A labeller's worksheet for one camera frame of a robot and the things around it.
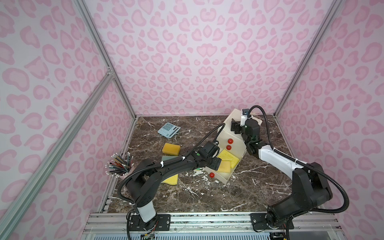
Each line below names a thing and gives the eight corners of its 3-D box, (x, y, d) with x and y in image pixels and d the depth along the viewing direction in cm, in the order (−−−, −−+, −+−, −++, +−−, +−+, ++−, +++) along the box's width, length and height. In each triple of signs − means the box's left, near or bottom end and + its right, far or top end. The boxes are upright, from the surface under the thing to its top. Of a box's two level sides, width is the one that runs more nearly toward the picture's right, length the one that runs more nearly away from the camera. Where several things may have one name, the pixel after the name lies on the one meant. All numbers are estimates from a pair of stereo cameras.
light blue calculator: (158, 133, 112) (157, 130, 109) (168, 123, 118) (167, 120, 115) (171, 140, 108) (170, 137, 105) (180, 130, 113) (180, 127, 111)
